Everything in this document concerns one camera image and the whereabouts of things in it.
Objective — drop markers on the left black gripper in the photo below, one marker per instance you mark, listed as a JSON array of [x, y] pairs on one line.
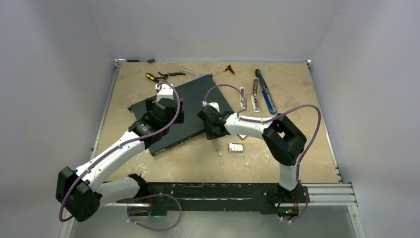
[[150, 105]]

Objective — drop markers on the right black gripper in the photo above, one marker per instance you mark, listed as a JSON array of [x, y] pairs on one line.
[[211, 135]]

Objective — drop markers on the blue stapler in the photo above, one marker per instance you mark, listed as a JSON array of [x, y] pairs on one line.
[[265, 92]]

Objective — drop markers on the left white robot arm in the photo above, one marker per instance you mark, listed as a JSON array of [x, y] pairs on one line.
[[83, 190]]

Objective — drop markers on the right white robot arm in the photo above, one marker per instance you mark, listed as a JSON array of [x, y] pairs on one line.
[[282, 137]]

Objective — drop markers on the silver wrench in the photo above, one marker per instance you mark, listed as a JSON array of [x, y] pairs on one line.
[[184, 69]]

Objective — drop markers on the small yellow black screwdriver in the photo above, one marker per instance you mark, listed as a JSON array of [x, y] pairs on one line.
[[227, 68]]

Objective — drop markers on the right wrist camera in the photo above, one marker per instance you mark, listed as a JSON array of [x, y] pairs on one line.
[[212, 104]]

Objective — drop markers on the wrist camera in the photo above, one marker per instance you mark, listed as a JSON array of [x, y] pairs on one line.
[[164, 91], [212, 104]]

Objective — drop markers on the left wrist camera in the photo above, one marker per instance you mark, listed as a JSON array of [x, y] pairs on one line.
[[164, 91]]

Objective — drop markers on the dark flat network switch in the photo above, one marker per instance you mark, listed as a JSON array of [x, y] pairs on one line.
[[192, 94]]

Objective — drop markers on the black handled cutters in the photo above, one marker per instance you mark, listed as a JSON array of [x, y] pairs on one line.
[[164, 77]]

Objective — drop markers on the black tool at wall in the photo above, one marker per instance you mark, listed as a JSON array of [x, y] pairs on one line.
[[140, 60]]

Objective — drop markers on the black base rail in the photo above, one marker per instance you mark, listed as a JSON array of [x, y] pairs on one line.
[[265, 198]]

